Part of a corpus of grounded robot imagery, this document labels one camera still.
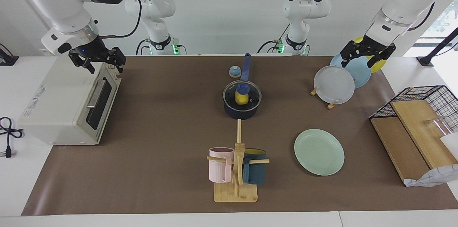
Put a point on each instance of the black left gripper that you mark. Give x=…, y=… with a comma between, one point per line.
x=368, y=49

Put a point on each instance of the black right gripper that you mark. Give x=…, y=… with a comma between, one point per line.
x=93, y=52

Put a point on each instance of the glass lid blue knob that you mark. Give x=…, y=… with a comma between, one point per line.
x=243, y=88

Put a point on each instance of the yellow lemon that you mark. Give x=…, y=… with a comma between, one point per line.
x=240, y=99

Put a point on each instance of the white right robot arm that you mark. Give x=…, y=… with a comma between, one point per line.
x=61, y=1

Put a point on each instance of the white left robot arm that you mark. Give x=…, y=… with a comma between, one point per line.
x=404, y=1

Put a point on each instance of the light blue plate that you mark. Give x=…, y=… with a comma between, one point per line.
x=361, y=75

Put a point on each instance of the yellow plate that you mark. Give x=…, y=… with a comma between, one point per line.
x=381, y=64

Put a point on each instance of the grey plate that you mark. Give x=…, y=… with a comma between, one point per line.
x=333, y=84

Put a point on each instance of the wooden plate rack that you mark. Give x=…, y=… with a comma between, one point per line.
x=331, y=105

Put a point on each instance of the mint green plate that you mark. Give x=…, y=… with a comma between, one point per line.
x=319, y=152

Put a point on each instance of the white toaster oven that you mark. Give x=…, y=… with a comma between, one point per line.
x=61, y=112

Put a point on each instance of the light wooden cutting board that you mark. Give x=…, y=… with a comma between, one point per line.
x=418, y=130

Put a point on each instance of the brown wooden board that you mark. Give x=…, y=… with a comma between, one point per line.
x=397, y=144

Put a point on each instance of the brown table mat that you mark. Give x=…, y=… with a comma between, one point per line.
x=161, y=169

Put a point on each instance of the clear glass jug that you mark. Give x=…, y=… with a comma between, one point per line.
x=451, y=143

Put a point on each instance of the small blue wooden bell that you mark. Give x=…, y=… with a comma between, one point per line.
x=235, y=72

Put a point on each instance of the dark blue saucepan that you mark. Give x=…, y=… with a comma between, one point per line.
x=242, y=114

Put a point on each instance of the white crumpled bag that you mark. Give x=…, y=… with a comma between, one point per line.
x=436, y=177

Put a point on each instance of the dark teal mug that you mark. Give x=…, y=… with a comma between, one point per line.
x=254, y=173

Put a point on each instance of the pink ribbed mug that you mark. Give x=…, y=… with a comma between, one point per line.
x=218, y=171

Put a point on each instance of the wooden mug tree stand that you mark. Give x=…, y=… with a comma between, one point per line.
x=236, y=193

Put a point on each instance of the black camera stand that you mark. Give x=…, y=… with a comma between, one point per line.
x=438, y=49

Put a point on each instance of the black clamp mount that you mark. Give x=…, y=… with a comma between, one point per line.
x=7, y=59

